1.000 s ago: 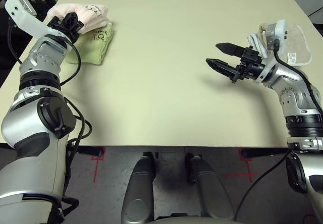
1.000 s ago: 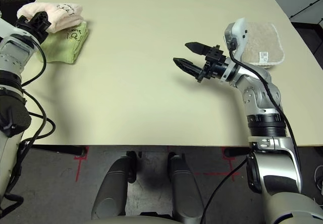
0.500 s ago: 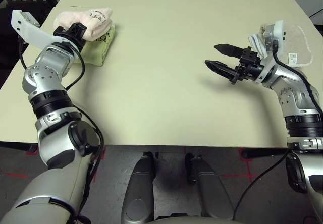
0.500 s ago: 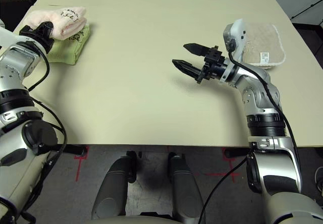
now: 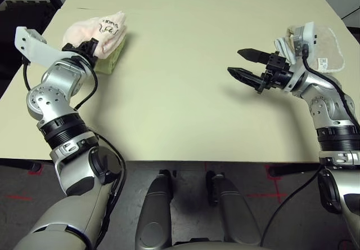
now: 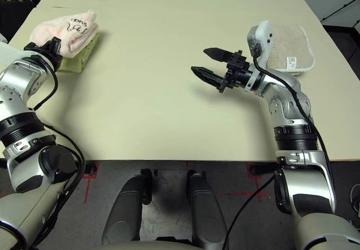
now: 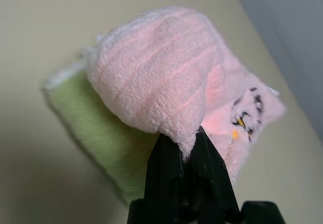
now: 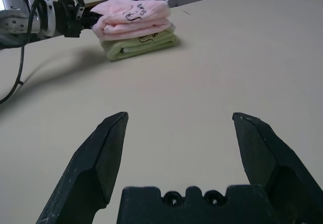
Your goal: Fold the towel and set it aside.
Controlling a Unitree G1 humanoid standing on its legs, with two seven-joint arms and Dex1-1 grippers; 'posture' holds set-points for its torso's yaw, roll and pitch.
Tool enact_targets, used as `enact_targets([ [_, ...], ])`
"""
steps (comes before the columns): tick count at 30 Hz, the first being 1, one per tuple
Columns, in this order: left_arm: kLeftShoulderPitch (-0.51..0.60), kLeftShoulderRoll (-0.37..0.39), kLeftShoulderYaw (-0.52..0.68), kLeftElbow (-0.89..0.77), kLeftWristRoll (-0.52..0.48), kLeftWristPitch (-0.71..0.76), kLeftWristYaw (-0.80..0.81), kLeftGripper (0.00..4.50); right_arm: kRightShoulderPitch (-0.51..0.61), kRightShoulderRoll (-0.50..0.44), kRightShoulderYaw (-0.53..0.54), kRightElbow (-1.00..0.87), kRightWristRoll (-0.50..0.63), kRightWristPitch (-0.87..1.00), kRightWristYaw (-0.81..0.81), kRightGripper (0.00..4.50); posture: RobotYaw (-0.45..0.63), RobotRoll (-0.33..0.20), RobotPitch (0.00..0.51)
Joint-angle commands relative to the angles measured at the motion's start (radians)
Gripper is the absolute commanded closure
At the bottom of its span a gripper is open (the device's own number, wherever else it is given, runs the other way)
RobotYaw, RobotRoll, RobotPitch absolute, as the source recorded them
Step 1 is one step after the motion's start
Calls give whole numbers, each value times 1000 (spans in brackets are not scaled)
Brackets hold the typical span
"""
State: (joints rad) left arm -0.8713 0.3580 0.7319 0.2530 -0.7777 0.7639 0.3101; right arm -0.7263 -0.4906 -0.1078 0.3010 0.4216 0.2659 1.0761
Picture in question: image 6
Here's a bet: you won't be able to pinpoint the grey right robot leg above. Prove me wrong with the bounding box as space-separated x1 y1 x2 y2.
187 169 228 250

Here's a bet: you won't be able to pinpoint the black camera cable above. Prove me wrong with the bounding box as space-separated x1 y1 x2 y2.
252 46 337 214
28 54 87 245

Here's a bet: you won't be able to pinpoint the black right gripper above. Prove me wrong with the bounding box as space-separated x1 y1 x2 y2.
190 47 254 93

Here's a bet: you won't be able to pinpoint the black foam floor mats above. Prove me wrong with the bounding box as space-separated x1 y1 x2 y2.
0 0 35 42

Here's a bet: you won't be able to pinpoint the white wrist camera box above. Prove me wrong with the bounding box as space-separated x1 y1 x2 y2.
243 20 274 93
0 38 17 68

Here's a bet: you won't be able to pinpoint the black right camera cable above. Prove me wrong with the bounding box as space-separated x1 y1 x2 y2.
252 46 337 214

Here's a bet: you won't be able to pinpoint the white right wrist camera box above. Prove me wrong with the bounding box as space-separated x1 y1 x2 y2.
243 20 274 93

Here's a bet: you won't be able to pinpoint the grey robot leg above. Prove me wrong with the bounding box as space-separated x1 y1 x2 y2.
101 173 158 247
187 169 228 250

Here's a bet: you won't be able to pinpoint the loose black cable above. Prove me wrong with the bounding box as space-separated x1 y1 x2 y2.
221 172 276 250

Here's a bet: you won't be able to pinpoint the folded green towel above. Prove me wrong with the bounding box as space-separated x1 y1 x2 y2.
56 32 100 73

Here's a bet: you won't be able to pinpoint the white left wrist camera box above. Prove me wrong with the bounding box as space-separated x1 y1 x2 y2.
0 38 17 68

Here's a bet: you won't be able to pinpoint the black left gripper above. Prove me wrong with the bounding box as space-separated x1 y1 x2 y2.
23 37 64 70

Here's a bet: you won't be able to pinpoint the black left camera cable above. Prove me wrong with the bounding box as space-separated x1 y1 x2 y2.
28 54 87 245

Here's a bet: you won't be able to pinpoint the folded beige towel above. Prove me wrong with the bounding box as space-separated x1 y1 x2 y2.
265 24 316 78

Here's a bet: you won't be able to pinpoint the pink towel with white hem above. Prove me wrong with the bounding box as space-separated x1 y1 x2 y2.
29 8 99 59

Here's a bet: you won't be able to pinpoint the thin black metal rod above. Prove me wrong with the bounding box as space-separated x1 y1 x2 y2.
320 0 360 21

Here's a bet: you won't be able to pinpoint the grey left robot leg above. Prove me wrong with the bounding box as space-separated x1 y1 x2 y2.
101 173 158 247

